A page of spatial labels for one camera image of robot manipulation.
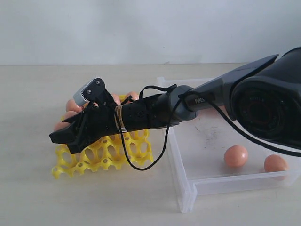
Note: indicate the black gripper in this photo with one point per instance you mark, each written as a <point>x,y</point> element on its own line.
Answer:
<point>88,126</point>

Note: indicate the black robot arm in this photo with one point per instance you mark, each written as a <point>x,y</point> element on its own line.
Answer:
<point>264,97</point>

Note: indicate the yellow plastic egg tray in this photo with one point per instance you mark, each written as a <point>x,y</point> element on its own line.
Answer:
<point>104,154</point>

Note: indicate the clear plastic bin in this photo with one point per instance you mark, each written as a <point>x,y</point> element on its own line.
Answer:
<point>196,155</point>

